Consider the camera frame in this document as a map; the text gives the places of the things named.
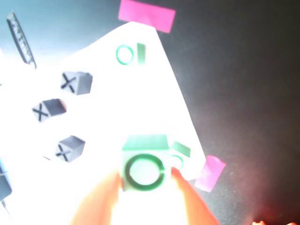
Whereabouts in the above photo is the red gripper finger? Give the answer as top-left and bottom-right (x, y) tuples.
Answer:
(69, 170), (123, 225)
(170, 166), (220, 225)

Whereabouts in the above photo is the green cube with circle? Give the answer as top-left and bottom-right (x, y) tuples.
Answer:
(171, 141), (192, 172)
(115, 43), (146, 66)
(121, 134), (173, 192)

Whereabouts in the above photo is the black cube with cross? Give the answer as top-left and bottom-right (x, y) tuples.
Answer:
(55, 135), (86, 164)
(31, 98), (68, 123)
(60, 71), (94, 96)

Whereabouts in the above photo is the white numbered grid sheet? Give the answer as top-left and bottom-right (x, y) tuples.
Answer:
(14, 21), (207, 225)

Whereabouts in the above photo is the purple tape piece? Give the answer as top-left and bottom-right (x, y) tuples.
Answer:
(118, 0), (176, 33)
(194, 154), (226, 192)

